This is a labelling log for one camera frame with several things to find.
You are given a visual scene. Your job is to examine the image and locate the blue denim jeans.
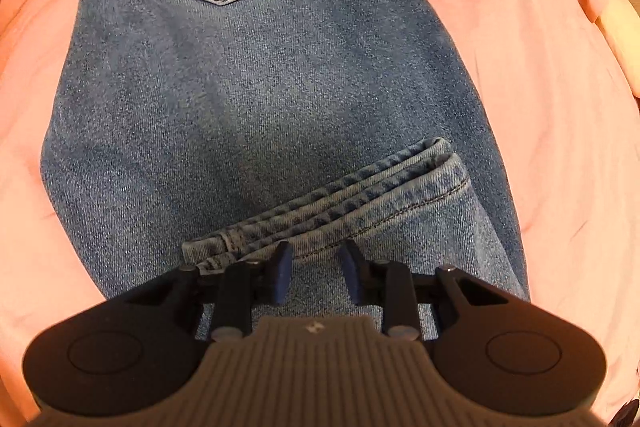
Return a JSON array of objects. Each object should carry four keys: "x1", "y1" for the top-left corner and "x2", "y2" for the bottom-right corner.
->
[{"x1": 41, "y1": 0, "x2": 528, "y2": 315}]

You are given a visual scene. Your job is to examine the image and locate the orange bed sheet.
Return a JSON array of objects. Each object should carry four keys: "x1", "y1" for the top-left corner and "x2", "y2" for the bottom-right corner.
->
[{"x1": 1, "y1": 0, "x2": 639, "y2": 426}]

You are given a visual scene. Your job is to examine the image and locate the yellow pillow insert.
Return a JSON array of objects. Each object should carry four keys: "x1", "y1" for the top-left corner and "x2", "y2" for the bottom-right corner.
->
[{"x1": 597, "y1": 0, "x2": 640, "y2": 98}]

